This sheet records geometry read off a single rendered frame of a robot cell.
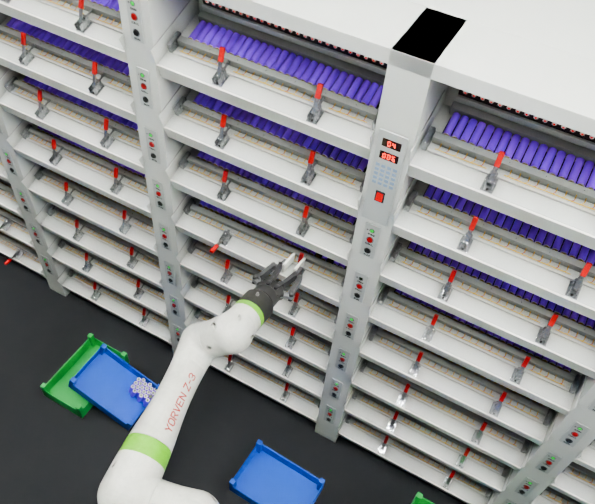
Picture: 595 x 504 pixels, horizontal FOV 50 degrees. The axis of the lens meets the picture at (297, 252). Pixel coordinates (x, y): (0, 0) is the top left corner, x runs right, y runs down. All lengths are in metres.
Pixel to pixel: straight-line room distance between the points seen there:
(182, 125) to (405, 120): 0.69
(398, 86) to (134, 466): 1.00
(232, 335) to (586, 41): 1.03
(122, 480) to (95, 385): 1.27
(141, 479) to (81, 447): 1.22
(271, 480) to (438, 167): 1.53
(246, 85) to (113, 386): 1.54
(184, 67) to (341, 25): 0.48
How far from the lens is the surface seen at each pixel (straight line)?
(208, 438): 2.67
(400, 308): 1.92
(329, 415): 2.50
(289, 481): 2.60
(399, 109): 1.40
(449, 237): 1.60
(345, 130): 1.52
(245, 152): 1.74
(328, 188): 1.66
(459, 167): 1.48
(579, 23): 1.59
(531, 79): 1.35
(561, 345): 1.77
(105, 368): 2.78
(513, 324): 1.75
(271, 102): 1.58
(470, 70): 1.32
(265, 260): 2.00
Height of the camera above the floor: 2.43
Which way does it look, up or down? 49 degrees down
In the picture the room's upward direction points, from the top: 6 degrees clockwise
